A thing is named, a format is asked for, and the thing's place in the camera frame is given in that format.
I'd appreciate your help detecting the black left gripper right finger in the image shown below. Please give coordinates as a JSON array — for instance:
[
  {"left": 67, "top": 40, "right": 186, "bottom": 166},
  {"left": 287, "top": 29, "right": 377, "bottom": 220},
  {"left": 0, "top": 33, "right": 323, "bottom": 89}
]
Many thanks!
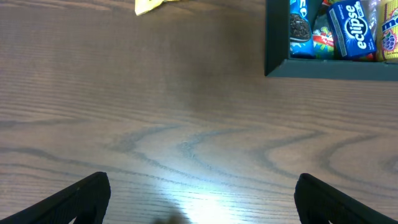
[{"left": 294, "top": 173, "right": 397, "bottom": 224}]

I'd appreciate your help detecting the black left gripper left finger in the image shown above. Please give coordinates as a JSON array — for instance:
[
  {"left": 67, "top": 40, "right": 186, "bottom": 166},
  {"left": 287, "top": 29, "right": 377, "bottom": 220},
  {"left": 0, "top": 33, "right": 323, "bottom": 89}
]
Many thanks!
[{"left": 1, "top": 172, "right": 111, "bottom": 224}]

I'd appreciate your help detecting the dark green box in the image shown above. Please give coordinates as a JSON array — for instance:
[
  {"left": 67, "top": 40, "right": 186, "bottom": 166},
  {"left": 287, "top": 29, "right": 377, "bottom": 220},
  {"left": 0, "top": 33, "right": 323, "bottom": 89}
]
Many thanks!
[{"left": 264, "top": 0, "right": 397, "bottom": 81}]

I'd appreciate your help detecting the Haribo gummy candy bag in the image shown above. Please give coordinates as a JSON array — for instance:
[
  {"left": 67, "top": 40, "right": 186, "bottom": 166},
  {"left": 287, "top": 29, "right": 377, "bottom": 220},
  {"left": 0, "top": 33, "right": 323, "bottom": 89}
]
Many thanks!
[{"left": 313, "top": 1, "right": 374, "bottom": 61}]

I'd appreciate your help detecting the blue Oreo cookie pack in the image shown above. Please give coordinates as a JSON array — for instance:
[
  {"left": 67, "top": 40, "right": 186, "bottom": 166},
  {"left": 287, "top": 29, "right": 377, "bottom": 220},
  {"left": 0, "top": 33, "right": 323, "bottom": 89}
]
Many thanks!
[{"left": 289, "top": 0, "right": 315, "bottom": 58}]

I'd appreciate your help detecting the blue Eclipse mint pack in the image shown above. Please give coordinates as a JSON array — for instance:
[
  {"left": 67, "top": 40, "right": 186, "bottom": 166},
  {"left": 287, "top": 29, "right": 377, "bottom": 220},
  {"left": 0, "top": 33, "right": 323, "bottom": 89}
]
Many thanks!
[{"left": 326, "top": 0, "right": 376, "bottom": 60}]

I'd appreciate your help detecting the yellow round gum container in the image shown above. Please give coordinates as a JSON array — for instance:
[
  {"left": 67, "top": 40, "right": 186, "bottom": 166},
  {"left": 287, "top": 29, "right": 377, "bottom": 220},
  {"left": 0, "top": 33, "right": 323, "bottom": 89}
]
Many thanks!
[{"left": 376, "top": 0, "right": 397, "bottom": 63}]

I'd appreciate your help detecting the yellow sunflower seed bag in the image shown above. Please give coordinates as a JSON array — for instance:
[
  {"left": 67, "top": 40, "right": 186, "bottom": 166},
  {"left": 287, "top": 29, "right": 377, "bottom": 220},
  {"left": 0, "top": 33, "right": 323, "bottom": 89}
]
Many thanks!
[{"left": 134, "top": 0, "right": 178, "bottom": 16}]

